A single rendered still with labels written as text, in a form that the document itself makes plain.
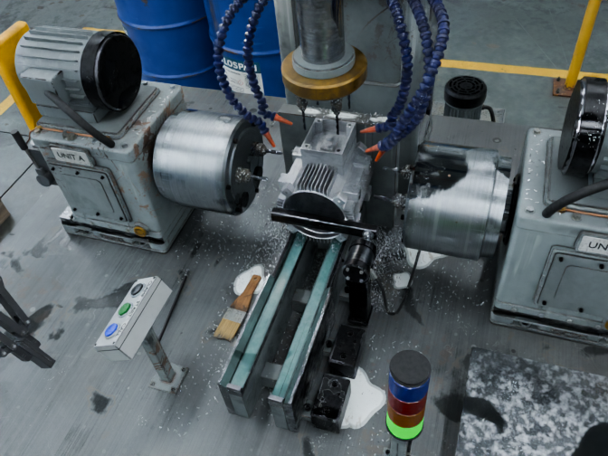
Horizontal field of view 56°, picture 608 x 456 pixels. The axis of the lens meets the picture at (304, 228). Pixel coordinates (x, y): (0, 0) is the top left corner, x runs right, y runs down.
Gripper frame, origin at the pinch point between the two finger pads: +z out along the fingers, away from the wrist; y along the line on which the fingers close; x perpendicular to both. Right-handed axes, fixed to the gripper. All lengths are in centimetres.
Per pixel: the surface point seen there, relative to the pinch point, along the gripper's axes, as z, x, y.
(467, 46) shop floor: 124, 16, 314
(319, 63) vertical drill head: -2, -38, 65
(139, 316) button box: 11.8, -3.4, 16.2
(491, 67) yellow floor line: 132, 0, 292
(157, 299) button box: 13.4, -3.4, 21.4
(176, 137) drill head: -1, 3, 60
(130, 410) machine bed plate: 32.4, 15.1, 7.4
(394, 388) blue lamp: 26, -54, 9
